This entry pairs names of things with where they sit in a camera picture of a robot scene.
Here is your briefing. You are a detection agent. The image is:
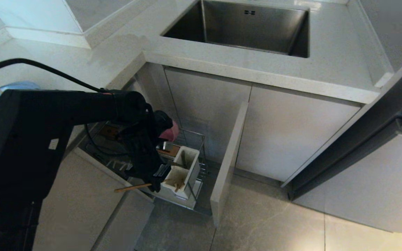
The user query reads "pink speckled bowl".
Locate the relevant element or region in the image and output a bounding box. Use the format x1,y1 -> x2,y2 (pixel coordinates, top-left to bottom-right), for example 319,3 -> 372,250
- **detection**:
159,120 -> 180,142

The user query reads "beige pull-out cabinet front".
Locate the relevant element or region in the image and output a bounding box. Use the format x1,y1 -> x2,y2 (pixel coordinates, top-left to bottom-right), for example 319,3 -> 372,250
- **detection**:
210,101 -> 249,227

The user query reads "white drip tray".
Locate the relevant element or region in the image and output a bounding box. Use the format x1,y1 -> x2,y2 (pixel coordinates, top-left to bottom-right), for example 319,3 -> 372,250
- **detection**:
128,171 -> 203,210

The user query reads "white two-compartment cutlery holder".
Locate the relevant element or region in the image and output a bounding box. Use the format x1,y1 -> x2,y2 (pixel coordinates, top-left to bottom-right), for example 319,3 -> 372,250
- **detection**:
159,146 -> 201,200

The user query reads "small beige drawer front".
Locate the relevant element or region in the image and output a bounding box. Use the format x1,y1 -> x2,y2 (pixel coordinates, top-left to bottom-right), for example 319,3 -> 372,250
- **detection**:
92,189 -> 155,251

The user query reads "large beige drawer front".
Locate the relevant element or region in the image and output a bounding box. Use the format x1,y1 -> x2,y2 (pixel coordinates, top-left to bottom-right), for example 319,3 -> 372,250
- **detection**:
33,148 -> 129,251

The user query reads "narrow beige cabinet door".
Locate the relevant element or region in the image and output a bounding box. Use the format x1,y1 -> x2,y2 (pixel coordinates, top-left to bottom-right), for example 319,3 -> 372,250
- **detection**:
165,68 -> 252,164

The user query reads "wide beige cabinet door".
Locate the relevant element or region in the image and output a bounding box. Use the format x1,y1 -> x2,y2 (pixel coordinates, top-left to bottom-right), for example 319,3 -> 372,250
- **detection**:
235,85 -> 361,182

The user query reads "blue round plate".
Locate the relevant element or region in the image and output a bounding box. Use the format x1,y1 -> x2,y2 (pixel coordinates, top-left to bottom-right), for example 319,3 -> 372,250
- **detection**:
0,82 -> 42,131

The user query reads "stainless steel sink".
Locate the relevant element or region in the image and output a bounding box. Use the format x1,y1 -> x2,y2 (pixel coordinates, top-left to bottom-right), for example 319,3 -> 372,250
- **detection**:
162,0 -> 309,59

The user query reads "white appliance front panel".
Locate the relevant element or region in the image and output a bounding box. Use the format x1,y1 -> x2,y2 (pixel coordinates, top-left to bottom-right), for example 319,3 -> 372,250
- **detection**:
293,117 -> 402,237

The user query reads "chrome wire pull-out rack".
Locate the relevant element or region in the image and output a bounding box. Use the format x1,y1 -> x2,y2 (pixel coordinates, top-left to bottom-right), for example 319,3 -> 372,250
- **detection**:
84,111 -> 209,213

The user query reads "dark grey door frame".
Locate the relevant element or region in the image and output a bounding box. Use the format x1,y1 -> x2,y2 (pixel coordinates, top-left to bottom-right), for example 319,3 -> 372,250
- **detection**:
281,52 -> 402,201

